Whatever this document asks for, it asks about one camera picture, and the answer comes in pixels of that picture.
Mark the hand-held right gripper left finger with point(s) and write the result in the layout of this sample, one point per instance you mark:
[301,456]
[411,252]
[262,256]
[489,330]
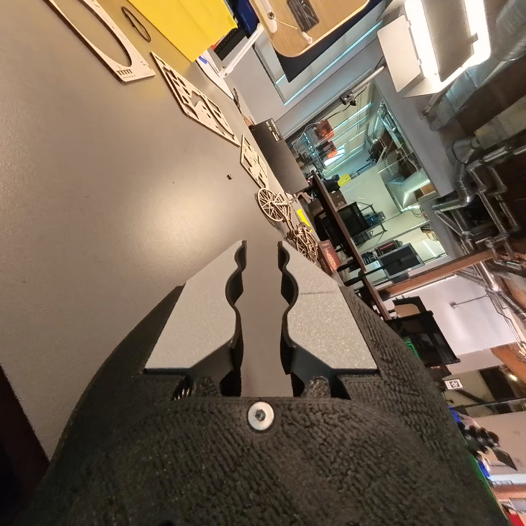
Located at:
[193,324]

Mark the white paper with blue print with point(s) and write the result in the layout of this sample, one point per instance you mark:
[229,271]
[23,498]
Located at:
[213,78]

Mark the black crate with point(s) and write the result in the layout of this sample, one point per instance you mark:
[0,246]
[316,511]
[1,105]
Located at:
[427,341]

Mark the wide wooden parts sheet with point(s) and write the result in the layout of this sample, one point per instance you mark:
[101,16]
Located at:
[193,102]

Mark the dark brown long table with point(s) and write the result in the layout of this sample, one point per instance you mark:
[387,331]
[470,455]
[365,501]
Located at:
[358,263]

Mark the black monitor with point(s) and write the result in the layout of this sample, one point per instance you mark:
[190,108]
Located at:
[400,263]
[353,222]

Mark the red-brown box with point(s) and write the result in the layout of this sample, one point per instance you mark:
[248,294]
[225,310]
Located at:
[330,258]

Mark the wooden sheet with round hole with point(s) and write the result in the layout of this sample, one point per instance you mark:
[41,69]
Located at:
[141,68]

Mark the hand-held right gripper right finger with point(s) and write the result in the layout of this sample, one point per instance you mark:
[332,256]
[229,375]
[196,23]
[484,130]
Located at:
[328,324]

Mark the yellow box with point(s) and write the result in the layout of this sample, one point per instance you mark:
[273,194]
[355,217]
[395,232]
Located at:
[181,24]

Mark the light wood table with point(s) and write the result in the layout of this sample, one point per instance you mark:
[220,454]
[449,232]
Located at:
[341,16]

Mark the brown steel beam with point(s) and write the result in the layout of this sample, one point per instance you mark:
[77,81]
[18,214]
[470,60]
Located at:
[431,275]

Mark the white ceiling light panel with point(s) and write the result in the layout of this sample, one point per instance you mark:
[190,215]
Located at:
[431,41]

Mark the narrow wooden parts sheet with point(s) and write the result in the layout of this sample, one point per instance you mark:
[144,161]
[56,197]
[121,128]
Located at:
[246,152]

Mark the wooden bicycle model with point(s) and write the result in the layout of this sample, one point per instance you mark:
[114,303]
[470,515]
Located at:
[273,204]

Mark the grey metal pipes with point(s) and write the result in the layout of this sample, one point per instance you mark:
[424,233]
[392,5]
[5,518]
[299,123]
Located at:
[452,204]

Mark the black box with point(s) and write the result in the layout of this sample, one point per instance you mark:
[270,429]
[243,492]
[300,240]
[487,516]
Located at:
[275,160]

